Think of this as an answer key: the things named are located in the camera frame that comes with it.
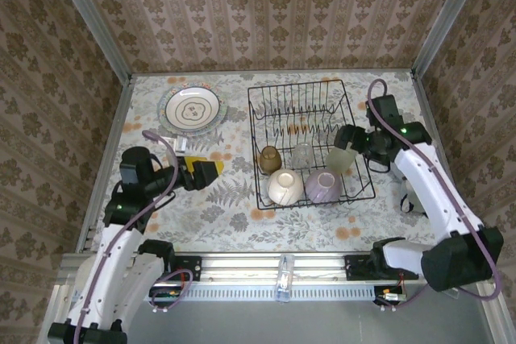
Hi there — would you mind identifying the frosted pale green cup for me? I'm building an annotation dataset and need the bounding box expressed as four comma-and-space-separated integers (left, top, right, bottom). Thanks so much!
325, 146, 356, 174

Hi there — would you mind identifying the cream ceramic plate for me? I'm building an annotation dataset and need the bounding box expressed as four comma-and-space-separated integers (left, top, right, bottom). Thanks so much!
164, 87, 222, 131

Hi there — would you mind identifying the brown glass cup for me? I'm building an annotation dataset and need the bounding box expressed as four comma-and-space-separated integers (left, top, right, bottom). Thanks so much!
260, 145, 282, 175

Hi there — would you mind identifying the plate with patterned rim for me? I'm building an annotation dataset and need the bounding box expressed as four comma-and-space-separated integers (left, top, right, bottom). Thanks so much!
156, 81, 229, 138

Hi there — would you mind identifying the clear drinking glass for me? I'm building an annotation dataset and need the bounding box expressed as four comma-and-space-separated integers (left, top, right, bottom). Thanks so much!
292, 142, 315, 168

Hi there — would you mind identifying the white plush toy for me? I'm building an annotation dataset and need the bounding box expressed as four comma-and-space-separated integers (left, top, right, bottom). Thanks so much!
393, 166, 429, 215

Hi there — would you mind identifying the cream ceramic bowl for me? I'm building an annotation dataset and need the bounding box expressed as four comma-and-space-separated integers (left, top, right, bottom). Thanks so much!
267, 168, 304, 205

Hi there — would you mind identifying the lilac ceramic bowl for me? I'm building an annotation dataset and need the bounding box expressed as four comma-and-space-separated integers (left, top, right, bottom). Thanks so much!
305, 169, 343, 203

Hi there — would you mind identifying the floral tablecloth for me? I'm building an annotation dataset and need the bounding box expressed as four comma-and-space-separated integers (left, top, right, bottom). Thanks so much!
86, 72, 464, 255

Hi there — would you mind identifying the cream round disc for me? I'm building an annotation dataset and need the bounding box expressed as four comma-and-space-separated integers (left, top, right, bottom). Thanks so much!
74, 257, 98, 292

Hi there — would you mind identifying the left small circuit board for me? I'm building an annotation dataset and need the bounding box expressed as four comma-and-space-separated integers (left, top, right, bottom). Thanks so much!
148, 289, 182, 307

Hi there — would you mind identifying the small circuit board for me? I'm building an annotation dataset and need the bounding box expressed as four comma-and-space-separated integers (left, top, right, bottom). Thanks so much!
374, 285, 408, 307
148, 289, 182, 307

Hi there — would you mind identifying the right small circuit board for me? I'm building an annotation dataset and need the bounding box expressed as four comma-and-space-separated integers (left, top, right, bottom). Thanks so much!
374, 285, 408, 307

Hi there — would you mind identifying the grey metal sheet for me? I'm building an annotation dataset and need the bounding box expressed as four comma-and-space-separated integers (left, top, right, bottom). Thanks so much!
66, 299, 495, 344

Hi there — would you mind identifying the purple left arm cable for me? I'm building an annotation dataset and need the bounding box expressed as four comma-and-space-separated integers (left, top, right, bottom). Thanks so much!
72, 130, 194, 344

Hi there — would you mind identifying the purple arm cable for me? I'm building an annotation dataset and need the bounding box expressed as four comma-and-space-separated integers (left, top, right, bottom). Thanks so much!
72, 130, 194, 344
366, 79, 503, 313

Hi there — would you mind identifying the black wire dish rack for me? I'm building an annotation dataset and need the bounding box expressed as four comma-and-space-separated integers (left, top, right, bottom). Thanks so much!
247, 79, 377, 211

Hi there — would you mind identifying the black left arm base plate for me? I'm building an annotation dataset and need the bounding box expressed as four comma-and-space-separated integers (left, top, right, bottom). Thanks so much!
131, 255, 202, 283

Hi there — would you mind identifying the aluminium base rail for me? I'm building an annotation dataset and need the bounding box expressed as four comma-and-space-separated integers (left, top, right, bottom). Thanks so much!
60, 253, 495, 283

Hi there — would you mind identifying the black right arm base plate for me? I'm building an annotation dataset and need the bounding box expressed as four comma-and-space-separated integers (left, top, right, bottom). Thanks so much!
343, 255, 420, 281

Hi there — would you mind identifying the slotted grey cable duct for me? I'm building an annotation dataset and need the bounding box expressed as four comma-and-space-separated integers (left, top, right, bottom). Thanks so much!
139, 288, 378, 303

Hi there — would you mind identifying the clear plastic bracket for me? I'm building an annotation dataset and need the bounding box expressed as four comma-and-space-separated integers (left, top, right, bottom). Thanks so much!
277, 255, 292, 304

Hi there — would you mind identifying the aluminium frame post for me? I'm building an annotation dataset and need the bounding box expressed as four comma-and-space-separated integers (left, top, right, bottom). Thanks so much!
46, 0, 132, 81
411, 0, 493, 75

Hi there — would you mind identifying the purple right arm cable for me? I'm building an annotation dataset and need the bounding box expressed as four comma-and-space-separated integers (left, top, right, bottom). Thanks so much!
366, 79, 503, 313

